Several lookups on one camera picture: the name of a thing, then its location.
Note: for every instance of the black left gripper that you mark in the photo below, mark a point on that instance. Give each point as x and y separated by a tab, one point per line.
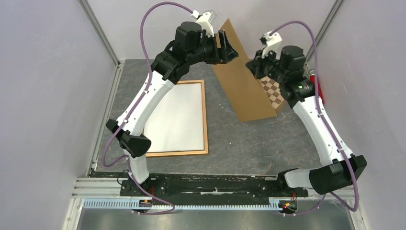
224	54

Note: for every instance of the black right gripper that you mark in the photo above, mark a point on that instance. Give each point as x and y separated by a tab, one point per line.
255	65

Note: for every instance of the brown backing board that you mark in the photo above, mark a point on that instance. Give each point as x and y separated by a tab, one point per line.
246	94

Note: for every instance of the landscape photo print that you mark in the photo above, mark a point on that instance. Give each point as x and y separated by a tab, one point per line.
177	120

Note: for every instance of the wooden picture frame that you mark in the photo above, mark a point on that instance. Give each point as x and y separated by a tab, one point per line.
206	120

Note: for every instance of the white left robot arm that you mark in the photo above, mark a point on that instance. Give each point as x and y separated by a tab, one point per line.
191	45

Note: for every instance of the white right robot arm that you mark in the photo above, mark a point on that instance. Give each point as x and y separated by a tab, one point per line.
340	167

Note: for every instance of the wooden chessboard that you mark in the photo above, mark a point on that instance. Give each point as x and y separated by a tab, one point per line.
272	90

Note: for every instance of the red cylinder tool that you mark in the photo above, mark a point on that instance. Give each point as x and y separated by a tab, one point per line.
313	79

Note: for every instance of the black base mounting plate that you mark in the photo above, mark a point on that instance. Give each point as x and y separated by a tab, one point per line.
200	200

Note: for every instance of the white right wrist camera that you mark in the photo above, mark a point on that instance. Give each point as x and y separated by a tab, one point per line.
271	41

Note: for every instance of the right corner aluminium post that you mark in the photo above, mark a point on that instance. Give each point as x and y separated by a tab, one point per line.
324	27

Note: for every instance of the corner aluminium post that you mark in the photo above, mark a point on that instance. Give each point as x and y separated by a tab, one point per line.
99	31
324	27

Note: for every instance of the left corner aluminium post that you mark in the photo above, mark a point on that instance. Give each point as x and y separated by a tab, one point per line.
99	31

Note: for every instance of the aluminium table edge rail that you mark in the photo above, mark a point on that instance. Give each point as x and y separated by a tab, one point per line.
167	186

